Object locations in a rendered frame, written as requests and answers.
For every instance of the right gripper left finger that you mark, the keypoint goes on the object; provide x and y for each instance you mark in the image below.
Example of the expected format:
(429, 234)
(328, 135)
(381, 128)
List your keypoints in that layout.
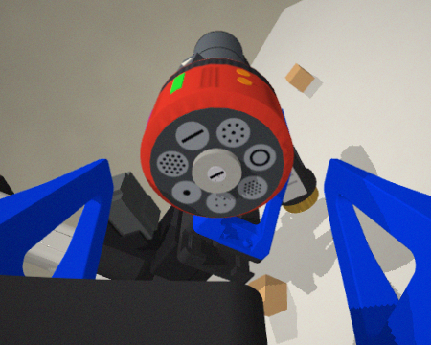
(29, 216)

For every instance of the red and black hose nozzle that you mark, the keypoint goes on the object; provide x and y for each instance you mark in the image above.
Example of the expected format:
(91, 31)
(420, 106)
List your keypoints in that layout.
(217, 144)

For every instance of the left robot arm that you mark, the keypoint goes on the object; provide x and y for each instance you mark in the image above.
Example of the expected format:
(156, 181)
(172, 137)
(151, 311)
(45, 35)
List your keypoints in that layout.
(133, 218)

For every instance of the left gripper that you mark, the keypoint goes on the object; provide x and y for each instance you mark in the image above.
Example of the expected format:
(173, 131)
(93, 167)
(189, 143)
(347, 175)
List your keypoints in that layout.
(243, 238)

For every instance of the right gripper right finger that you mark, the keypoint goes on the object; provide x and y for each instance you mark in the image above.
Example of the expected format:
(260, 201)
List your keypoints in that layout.
(406, 215)

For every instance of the tan cube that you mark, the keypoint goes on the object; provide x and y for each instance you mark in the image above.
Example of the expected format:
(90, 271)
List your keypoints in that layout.
(299, 78)
(273, 294)

